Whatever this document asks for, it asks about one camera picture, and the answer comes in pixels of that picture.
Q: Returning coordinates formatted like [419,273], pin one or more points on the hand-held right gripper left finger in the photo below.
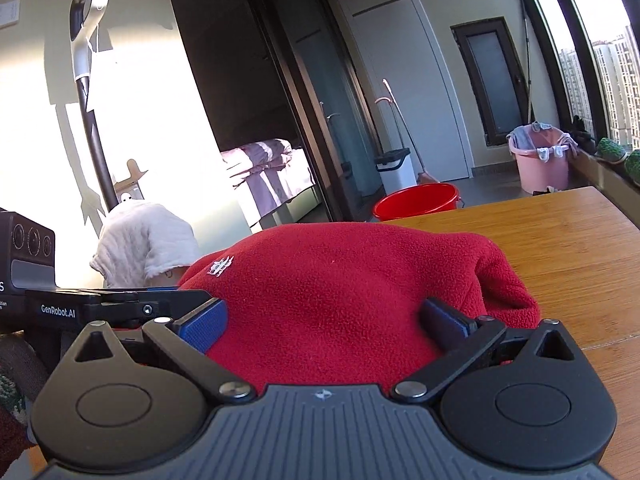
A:
[202,325]

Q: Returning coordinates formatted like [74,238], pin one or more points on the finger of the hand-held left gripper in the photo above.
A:
[162,288]

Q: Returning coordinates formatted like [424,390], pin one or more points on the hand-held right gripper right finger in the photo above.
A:
[447,325]

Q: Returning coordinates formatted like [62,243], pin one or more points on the red hooded fleece jacket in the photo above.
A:
[325,300]

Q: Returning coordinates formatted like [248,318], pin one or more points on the white towel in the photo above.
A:
[145,245]

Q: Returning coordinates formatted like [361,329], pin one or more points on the cardboard piece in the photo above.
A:
[131,177]

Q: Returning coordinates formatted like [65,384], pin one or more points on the red plastic bucket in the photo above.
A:
[415,205]

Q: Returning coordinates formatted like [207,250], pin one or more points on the white trash bin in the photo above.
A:
[395,170]

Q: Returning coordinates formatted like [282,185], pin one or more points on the floor slippers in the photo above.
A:
[545,190]

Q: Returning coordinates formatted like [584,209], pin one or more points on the pink plastic basin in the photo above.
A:
[542,172]

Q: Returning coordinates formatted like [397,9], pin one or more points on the white cloth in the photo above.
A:
[550,152]

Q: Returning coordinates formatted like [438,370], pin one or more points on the grey purple cloth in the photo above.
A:
[520,136]

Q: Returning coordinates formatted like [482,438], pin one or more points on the dark shoes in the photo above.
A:
[584,135]

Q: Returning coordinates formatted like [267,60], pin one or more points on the dark frosted glass door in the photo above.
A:
[492,85]

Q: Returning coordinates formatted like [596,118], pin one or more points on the black framed window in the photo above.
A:
[560,35]

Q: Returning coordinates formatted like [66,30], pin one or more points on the wall switch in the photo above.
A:
[9,15]

